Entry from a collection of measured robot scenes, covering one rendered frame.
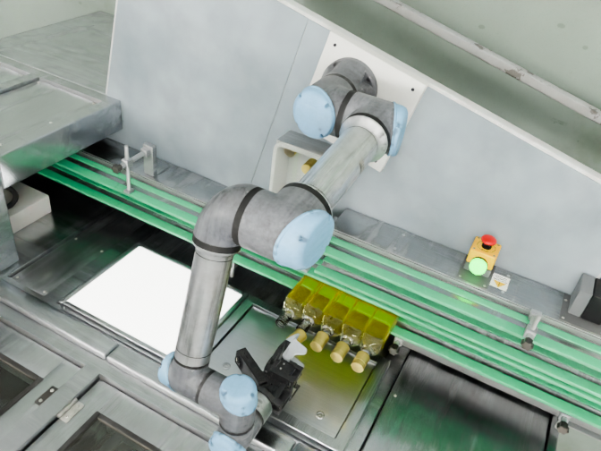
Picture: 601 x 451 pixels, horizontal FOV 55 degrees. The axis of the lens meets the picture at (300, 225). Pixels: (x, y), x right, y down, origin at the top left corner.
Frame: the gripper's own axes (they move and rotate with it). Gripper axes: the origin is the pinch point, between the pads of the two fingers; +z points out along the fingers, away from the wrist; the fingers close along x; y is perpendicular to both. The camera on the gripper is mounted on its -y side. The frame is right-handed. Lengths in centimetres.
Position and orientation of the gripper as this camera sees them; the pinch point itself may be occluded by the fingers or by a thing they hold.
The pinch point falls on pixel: (292, 341)
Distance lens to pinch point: 149.0
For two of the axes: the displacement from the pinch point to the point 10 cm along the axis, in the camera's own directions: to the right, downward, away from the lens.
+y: 8.8, 3.6, -3.1
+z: 4.6, -4.8, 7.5
